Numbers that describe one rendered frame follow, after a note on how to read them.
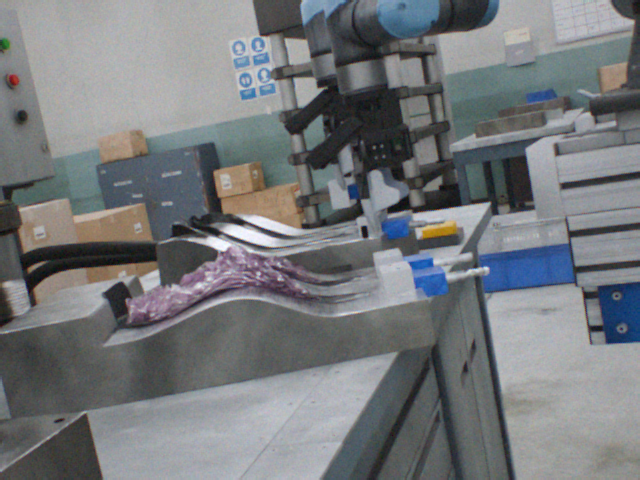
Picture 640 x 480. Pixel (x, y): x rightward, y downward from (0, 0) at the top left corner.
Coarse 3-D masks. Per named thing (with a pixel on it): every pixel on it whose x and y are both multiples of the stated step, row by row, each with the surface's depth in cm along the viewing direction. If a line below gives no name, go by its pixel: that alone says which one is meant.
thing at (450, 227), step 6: (450, 222) 158; (456, 222) 160; (426, 228) 157; (432, 228) 156; (438, 228) 155; (444, 228) 155; (450, 228) 154; (456, 228) 158; (426, 234) 156; (432, 234) 156; (438, 234) 155; (444, 234) 155
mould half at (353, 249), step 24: (240, 216) 153; (168, 240) 136; (192, 240) 131; (216, 240) 134; (264, 240) 141; (312, 240) 137; (336, 240) 127; (360, 240) 123; (384, 240) 124; (408, 240) 140; (168, 264) 133; (192, 264) 132; (312, 264) 126; (336, 264) 125; (360, 264) 123; (144, 288) 137
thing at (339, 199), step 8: (328, 184) 158; (336, 184) 157; (352, 184) 157; (336, 192) 157; (344, 192) 157; (352, 192) 157; (336, 200) 158; (344, 200) 157; (352, 200) 159; (336, 208) 158
